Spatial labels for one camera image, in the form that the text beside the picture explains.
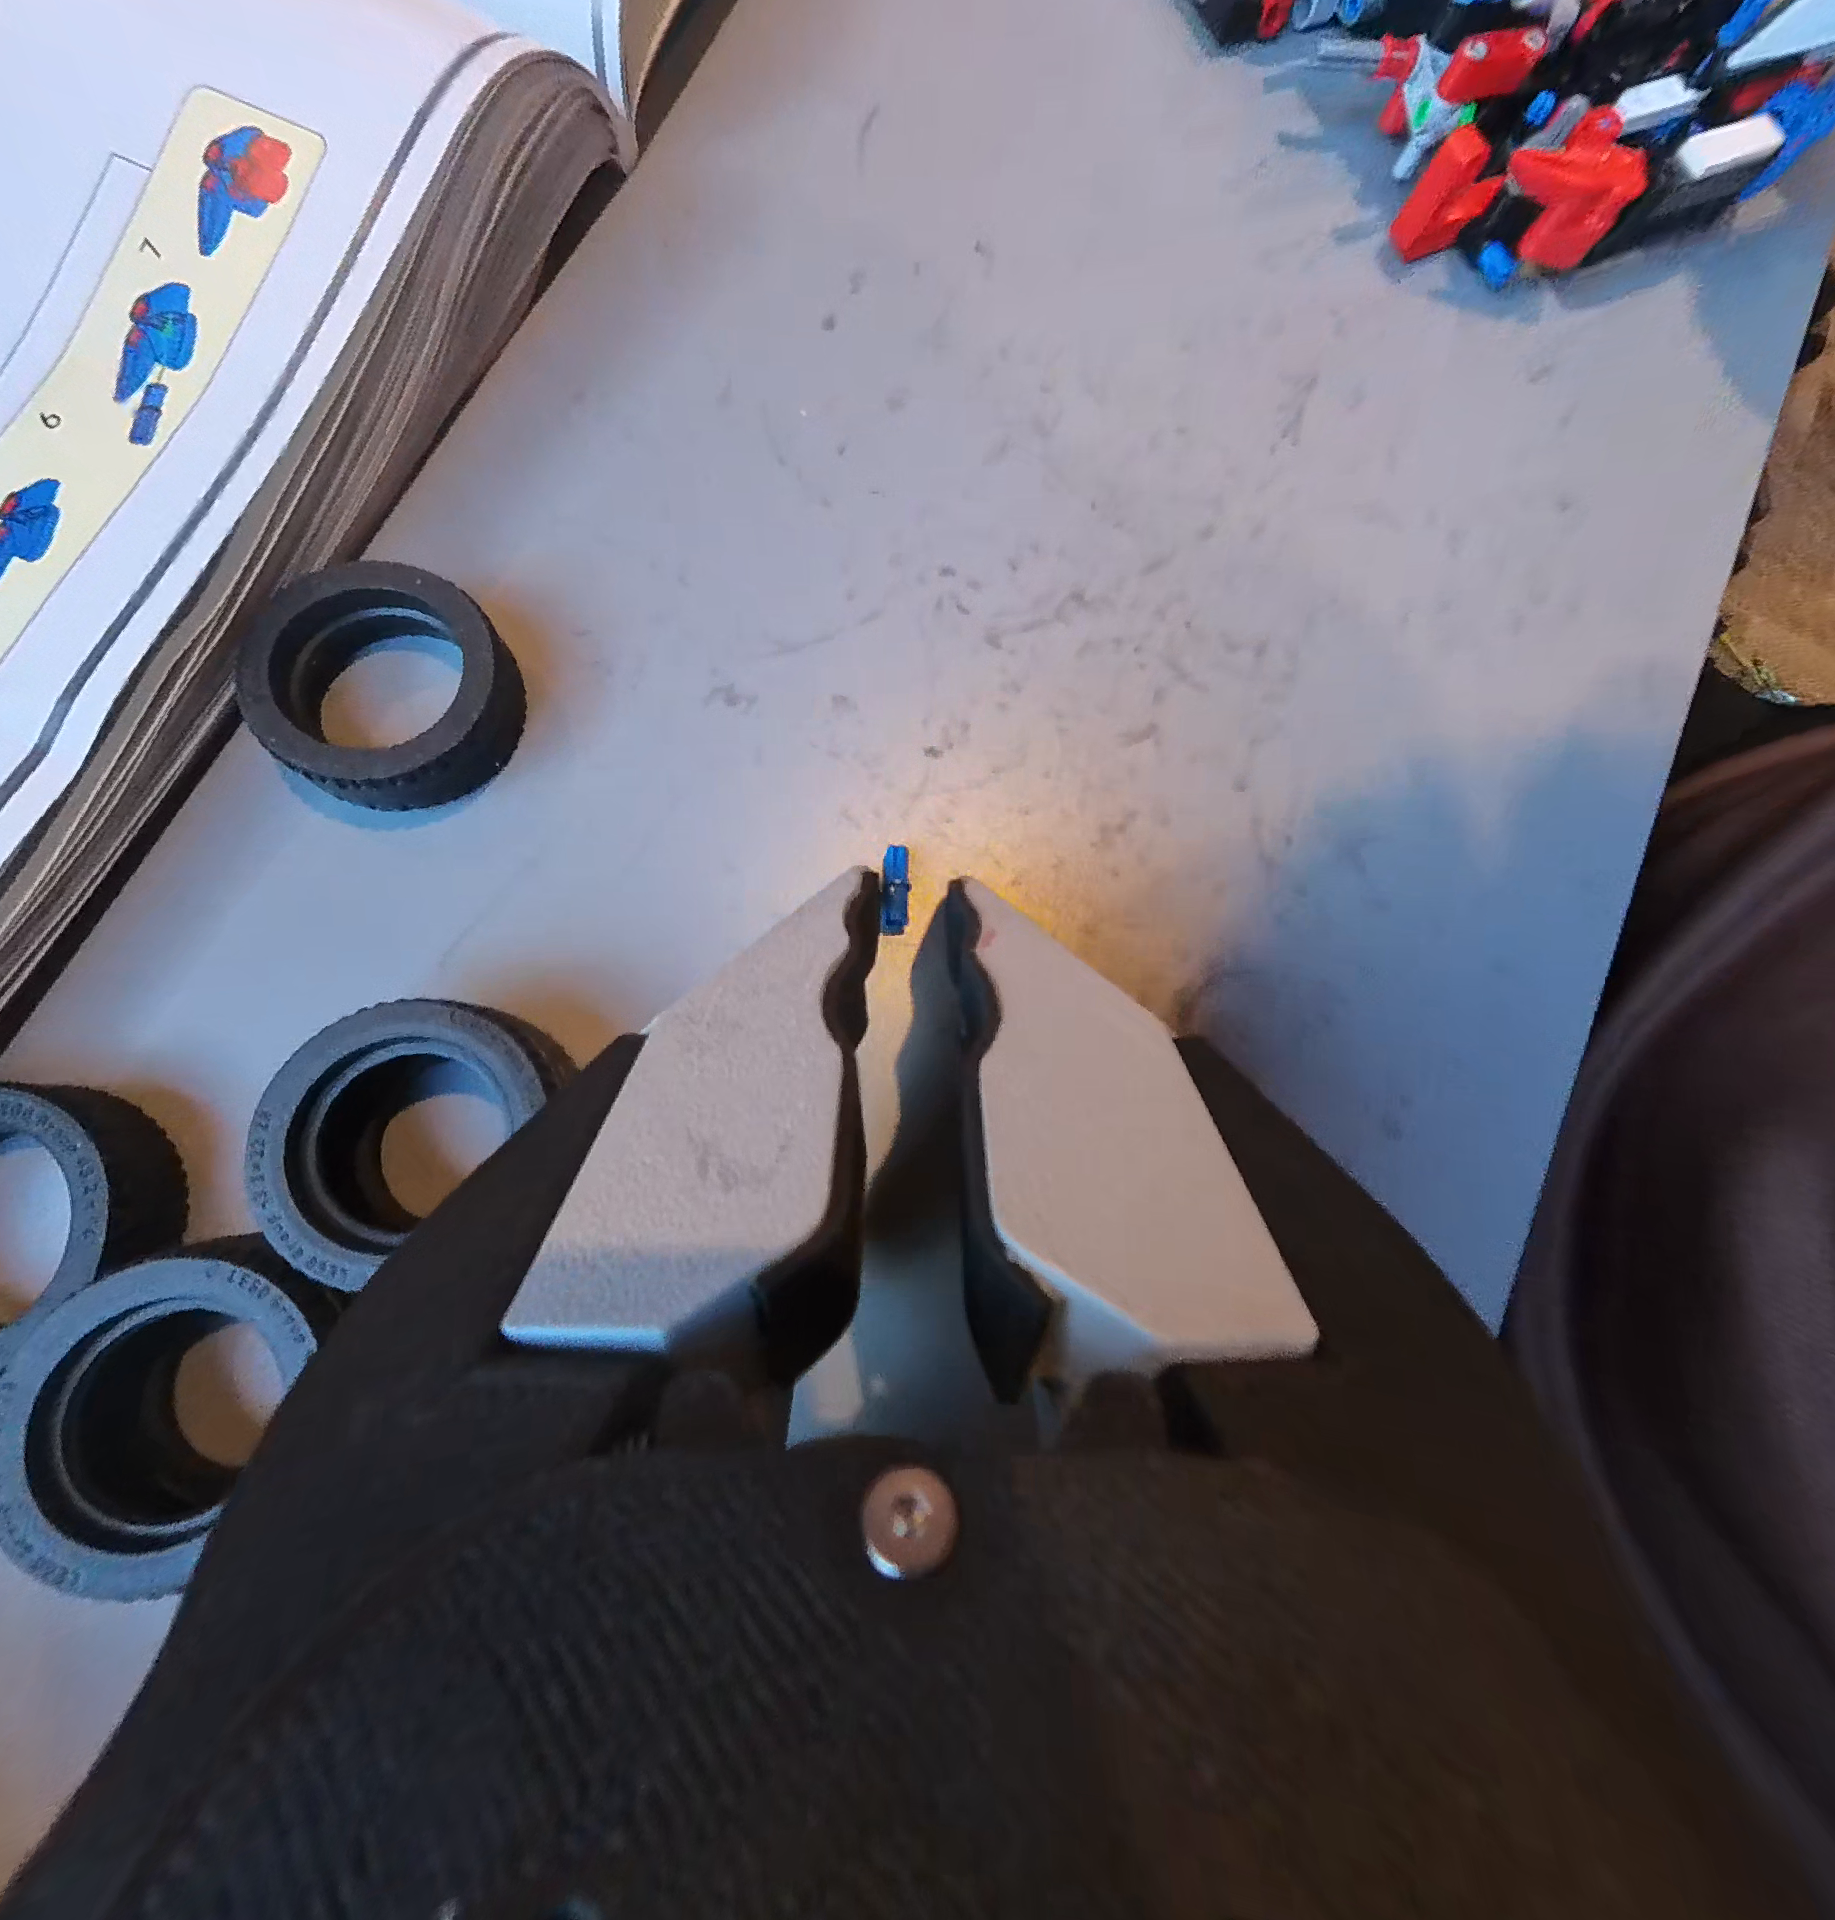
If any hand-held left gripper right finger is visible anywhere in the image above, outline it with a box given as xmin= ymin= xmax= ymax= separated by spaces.
xmin=905 ymin=877 xmax=1321 ymax=1407

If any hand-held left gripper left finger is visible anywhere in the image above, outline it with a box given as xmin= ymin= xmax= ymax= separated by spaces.
xmin=500 ymin=868 xmax=881 ymax=1389

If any toy brick race car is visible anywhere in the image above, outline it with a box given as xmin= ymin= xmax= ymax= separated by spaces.
xmin=1193 ymin=0 xmax=1835 ymax=290

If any black rubber tyre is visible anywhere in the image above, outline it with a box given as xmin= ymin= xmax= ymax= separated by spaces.
xmin=0 ymin=1237 xmax=352 ymax=1605
xmin=0 ymin=1081 xmax=190 ymax=1389
xmin=244 ymin=996 xmax=576 ymax=1293
xmin=236 ymin=562 xmax=530 ymax=811

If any person's brown hoodie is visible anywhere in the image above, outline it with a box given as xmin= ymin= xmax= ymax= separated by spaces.
xmin=1503 ymin=720 xmax=1835 ymax=1920

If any open instruction booklet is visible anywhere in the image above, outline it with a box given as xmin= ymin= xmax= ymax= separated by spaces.
xmin=0 ymin=0 xmax=725 ymax=1059

